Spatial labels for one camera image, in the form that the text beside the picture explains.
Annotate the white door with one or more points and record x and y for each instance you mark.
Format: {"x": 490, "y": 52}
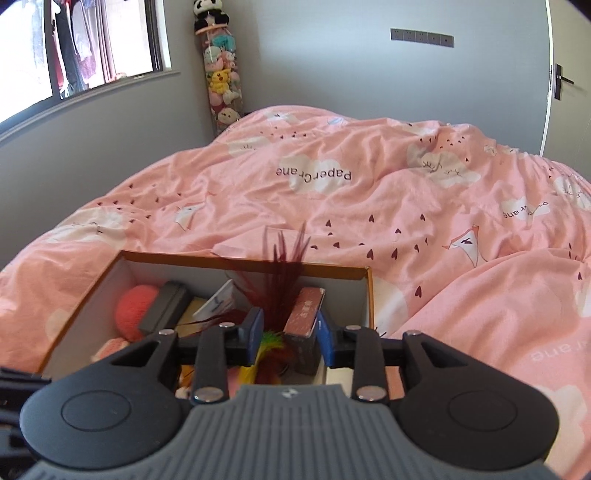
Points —
{"x": 570, "y": 46}

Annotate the red feather toy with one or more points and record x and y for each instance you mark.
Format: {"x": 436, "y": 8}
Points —
{"x": 279, "y": 286}

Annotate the kraft brown box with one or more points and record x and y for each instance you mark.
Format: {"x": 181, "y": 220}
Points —
{"x": 194, "y": 314}

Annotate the reddish brown box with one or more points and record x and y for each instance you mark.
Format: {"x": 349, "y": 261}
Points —
{"x": 302, "y": 323}

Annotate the hanging dark garment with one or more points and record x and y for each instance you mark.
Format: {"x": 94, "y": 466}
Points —
{"x": 69, "y": 46}

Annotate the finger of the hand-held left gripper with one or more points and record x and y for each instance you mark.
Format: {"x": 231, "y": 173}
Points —
{"x": 8, "y": 447}
{"x": 23, "y": 374}

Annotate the orange cardboard box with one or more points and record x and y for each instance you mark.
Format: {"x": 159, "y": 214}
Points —
{"x": 184, "y": 272}

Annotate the panda plush toy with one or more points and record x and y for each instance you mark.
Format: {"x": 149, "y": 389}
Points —
{"x": 210, "y": 11}

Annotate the pink printed blanket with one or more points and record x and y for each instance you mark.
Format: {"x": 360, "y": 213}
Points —
{"x": 369, "y": 184}

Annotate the pink fluffy ball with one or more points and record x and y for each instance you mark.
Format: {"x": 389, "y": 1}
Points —
{"x": 134, "y": 311}

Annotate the dark grey box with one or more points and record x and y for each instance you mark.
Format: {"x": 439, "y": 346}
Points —
{"x": 164, "y": 309}

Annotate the grey wall switch panel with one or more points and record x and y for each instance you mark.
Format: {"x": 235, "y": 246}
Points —
{"x": 422, "y": 37}

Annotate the window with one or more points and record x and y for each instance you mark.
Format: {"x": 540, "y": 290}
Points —
{"x": 27, "y": 46}

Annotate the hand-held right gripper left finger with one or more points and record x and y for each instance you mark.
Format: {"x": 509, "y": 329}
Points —
{"x": 256, "y": 337}

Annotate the clear tube of plush toys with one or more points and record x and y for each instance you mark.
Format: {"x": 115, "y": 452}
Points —
{"x": 221, "y": 78}

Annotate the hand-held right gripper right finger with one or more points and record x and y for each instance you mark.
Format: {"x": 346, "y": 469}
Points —
{"x": 325, "y": 341}

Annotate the orange tiger plush toy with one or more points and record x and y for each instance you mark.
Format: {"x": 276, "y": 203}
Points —
{"x": 184, "y": 376}

